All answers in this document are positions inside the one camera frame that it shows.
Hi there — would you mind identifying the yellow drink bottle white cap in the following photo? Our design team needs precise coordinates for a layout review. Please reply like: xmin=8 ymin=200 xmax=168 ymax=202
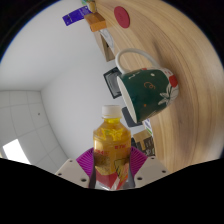
xmin=92 ymin=104 xmax=132 ymax=191

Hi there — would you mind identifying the green and white mug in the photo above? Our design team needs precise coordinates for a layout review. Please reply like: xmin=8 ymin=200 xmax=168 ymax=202
xmin=114 ymin=48 xmax=180 ymax=125

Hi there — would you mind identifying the rectangular ceiling light panel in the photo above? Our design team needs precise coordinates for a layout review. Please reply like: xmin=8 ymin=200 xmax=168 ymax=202
xmin=2 ymin=138 xmax=32 ymax=165

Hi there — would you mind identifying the white printed leaflet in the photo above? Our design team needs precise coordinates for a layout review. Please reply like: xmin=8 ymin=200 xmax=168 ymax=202
xmin=143 ymin=118 xmax=154 ymax=138

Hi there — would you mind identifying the white paper card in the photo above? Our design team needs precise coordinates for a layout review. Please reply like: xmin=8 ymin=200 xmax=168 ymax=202
xmin=99 ymin=28 xmax=116 ymax=51

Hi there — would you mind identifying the flat round red coaster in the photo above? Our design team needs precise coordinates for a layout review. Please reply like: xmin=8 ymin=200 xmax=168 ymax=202
xmin=113 ymin=5 xmax=131 ymax=29

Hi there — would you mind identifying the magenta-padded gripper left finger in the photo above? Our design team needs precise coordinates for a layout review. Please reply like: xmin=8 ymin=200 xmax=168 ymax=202
xmin=54 ymin=148 xmax=98 ymax=189

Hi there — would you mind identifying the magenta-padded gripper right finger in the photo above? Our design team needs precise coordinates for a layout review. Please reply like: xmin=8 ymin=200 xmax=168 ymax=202
xmin=128 ymin=146 xmax=172 ymax=189

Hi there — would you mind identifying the small tan box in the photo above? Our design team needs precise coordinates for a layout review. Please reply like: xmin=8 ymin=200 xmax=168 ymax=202
xmin=86 ymin=1 xmax=98 ymax=14

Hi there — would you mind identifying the orange cardboard box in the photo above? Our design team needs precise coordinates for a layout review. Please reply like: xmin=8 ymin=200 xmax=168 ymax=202
xmin=83 ymin=12 xmax=108 ymax=33

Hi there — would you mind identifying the purple upright box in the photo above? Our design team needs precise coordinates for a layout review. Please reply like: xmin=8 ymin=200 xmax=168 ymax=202
xmin=62 ymin=5 xmax=93 ymax=27

